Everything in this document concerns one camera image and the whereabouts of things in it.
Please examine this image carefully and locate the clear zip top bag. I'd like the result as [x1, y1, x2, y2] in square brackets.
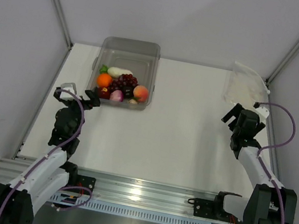
[223, 61, 270, 110]

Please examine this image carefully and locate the white radish with leaves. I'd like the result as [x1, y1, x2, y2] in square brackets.
[99, 65, 132, 79]

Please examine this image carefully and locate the purple grape bunch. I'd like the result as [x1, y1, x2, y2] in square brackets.
[108, 74, 138, 91]

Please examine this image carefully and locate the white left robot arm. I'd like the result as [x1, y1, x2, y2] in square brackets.
[0, 83, 100, 224]

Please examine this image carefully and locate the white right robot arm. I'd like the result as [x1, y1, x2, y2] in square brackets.
[211, 104, 297, 224]

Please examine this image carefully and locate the grey plastic food bin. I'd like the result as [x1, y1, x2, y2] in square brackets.
[87, 37, 160, 111]

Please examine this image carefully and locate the dark red apple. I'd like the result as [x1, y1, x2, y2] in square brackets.
[97, 87, 111, 99]

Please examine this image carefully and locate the orange fruit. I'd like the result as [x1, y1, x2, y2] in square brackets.
[96, 73, 113, 87]

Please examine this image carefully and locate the pink onion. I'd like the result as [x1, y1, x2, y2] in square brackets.
[110, 90, 124, 102]

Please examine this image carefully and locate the dark mangosteen fruit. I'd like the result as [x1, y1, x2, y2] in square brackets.
[121, 86, 134, 99]

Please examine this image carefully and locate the garlic bulb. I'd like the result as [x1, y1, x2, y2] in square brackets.
[128, 99, 138, 105]

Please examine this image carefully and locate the peach fruit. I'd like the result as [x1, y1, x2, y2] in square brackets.
[133, 85, 149, 103]

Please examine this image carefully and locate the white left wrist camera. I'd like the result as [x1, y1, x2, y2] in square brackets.
[59, 82, 77, 101]

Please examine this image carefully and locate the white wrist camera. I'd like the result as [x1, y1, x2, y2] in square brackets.
[59, 82, 77, 101]
[253, 102, 270, 122]

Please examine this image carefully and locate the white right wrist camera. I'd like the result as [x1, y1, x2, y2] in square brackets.
[253, 102, 270, 122]

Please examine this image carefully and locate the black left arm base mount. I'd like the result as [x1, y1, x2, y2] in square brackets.
[67, 163, 96, 191]

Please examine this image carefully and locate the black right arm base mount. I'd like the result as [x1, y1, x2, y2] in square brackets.
[187, 191, 247, 224]

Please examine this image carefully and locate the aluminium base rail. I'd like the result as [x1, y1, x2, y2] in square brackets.
[0, 153, 299, 224]

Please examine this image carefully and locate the white slotted cable duct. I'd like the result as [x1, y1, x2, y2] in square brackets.
[47, 190, 214, 224]

